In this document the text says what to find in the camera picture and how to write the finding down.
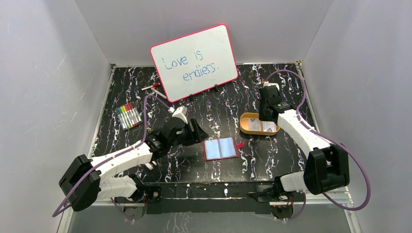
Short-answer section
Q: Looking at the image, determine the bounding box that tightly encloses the red card holder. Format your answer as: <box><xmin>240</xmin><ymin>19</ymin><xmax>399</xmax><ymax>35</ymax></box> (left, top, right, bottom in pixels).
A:
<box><xmin>203</xmin><ymin>137</ymin><xmax>245</xmax><ymax>162</ymax></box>

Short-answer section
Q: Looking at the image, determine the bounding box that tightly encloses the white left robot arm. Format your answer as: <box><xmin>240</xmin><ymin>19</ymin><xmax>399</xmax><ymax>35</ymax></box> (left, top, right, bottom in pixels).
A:
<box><xmin>59</xmin><ymin>117</ymin><xmax>209</xmax><ymax>212</ymax></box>

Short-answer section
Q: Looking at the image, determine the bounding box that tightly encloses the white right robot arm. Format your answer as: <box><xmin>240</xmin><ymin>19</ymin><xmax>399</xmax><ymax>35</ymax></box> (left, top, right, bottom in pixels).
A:
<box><xmin>258</xmin><ymin>83</ymin><xmax>350</xmax><ymax>201</ymax></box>

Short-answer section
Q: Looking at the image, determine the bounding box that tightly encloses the orange oval tray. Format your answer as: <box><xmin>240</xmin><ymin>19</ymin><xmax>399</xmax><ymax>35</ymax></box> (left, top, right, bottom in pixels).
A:
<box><xmin>240</xmin><ymin>113</ymin><xmax>280</xmax><ymax>136</ymax></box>

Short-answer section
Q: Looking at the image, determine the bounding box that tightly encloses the white marker pen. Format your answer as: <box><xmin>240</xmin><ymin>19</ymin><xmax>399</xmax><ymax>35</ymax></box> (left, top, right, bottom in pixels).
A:
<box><xmin>151</xmin><ymin>87</ymin><xmax>167</xmax><ymax>99</ymax></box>

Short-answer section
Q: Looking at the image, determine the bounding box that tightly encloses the red capped marker pen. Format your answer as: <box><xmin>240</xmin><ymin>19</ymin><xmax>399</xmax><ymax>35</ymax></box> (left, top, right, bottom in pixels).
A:
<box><xmin>141</xmin><ymin>83</ymin><xmax>160</xmax><ymax>91</ymax></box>

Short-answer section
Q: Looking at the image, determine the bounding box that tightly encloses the pack of coloured markers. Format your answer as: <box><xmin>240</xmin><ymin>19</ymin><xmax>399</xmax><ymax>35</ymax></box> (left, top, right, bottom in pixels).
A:
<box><xmin>115</xmin><ymin>103</ymin><xmax>142</xmax><ymax>131</ymax></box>

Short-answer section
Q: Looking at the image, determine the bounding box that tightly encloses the pink framed whiteboard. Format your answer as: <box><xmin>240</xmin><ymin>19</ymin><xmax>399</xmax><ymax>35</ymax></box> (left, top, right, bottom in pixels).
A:
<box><xmin>150</xmin><ymin>24</ymin><xmax>239</xmax><ymax>102</ymax></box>

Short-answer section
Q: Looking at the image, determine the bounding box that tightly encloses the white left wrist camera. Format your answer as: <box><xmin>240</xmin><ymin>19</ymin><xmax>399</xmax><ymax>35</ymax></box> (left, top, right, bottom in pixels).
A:
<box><xmin>168</xmin><ymin>106</ymin><xmax>188</xmax><ymax>124</ymax></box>

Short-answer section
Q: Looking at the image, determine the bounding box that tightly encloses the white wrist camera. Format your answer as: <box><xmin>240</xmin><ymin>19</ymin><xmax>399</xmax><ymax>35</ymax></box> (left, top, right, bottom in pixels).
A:
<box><xmin>168</xmin><ymin>106</ymin><xmax>188</xmax><ymax>124</ymax></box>
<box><xmin>263</xmin><ymin>82</ymin><xmax>280</xmax><ymax>90</ymax></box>

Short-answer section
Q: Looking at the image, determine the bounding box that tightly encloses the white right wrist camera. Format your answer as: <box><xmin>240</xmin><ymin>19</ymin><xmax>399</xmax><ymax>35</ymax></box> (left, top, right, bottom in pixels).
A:
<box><xmin>263</xmin><ymin>82</ymin><xmax>280</xmax><ymax>90</ymax></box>

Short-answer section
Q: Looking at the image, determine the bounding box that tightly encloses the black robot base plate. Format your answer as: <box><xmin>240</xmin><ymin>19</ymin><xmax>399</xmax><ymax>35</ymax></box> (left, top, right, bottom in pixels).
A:
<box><xmin>115</xmin><ymin>181</ymin><xmax>304</xmax><ymax>216</ymax></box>

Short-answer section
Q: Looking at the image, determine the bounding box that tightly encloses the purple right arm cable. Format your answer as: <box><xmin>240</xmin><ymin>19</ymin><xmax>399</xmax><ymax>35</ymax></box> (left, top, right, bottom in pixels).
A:
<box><xmin>264</xmin><ymin>69</ymin><xmax>371</xmax><ymax>222</ymax></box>

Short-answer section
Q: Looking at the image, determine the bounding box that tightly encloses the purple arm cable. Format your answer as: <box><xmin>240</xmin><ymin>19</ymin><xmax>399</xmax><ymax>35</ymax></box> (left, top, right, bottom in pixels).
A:
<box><xmin>264</xmin><ymin>69</ymin><xmax>371</xmax><ymax>222</ymax></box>
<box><xmin>52</xmin><ymin>94</ymin><xmax>174</xmax><ymax>222</ymax></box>

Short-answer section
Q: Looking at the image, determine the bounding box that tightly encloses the aluminium frame rail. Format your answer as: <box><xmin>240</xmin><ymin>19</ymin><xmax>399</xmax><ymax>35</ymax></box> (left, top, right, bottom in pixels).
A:
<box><xmin>58</xmin><ymin>182</ymin><xmax>362</xmax><ymax>233</ymax></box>

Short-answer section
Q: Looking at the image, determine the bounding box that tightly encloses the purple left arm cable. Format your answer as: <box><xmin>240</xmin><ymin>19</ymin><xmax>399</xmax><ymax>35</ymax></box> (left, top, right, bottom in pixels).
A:
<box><xmin>52</xmin><ymin>94</ymin><xmax>174</xmax><ymax>222</ymax></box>

